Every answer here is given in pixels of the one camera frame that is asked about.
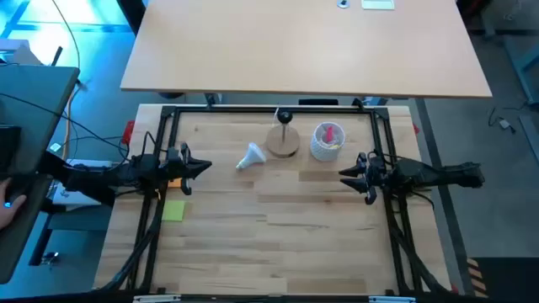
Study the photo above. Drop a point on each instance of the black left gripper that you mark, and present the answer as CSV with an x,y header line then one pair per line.
x,y
174,162

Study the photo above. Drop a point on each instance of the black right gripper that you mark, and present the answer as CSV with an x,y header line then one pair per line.
x,y
375,174

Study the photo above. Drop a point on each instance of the white reflector lightbulb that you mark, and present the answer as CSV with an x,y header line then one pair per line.
x,y
254,155

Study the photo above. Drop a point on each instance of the wooden base lamp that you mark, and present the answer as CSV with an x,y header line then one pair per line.
x,y
283,143

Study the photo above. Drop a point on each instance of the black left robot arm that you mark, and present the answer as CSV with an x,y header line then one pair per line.
x,y
105,181

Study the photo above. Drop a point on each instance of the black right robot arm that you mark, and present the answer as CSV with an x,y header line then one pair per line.
x,y
421,174

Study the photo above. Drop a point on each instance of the orange sticky note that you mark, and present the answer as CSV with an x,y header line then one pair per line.
x,y
174,183

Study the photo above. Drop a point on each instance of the yellow item in cup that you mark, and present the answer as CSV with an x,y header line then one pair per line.
x,y
334,146

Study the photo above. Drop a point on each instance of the white lattice cup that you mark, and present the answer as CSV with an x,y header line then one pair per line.
x,y
326,153

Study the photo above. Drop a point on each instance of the green sticky note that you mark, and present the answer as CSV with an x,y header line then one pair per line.
x,y
173,210

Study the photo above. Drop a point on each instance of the red item in cup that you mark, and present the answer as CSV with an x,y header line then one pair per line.
x,y
329,134

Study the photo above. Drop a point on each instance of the red clamp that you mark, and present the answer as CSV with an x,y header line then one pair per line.
x,y
128,132
416,128

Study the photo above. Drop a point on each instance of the white printed box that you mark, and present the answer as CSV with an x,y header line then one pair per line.
x,y
69,195

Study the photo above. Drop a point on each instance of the small white tag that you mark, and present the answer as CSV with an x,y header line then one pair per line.
x,y
55,147

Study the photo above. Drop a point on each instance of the large light wood desk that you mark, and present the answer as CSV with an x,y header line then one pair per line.
x,y
295,46

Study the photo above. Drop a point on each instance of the black desk leg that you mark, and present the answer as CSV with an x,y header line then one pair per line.
x,y
132,14

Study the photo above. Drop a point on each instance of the white card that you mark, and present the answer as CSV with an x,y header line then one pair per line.
x,y
377,4

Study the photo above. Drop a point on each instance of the grey desk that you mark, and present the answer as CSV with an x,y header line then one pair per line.
x,y
38,92

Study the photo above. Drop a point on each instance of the black floor mat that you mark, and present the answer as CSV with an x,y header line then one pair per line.
x,y
513,280

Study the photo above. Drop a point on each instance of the black keyboard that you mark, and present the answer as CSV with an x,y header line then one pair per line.
x,y
8,145

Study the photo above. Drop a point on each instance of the black computer mouse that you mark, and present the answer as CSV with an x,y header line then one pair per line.
x,y
7,205

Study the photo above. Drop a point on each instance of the person's hand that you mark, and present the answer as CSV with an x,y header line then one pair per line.
x,y
8,216

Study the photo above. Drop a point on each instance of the blue grey metal rack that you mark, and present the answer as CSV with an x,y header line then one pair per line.
x,y
526,63

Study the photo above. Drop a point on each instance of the cardboard box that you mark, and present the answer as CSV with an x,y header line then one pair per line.
x,y
21,54

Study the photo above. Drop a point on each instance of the black aluminium table frame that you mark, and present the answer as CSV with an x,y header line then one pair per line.
x,y
328,110

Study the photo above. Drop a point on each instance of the small metal bracket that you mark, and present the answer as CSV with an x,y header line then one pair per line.
x,y
50,258

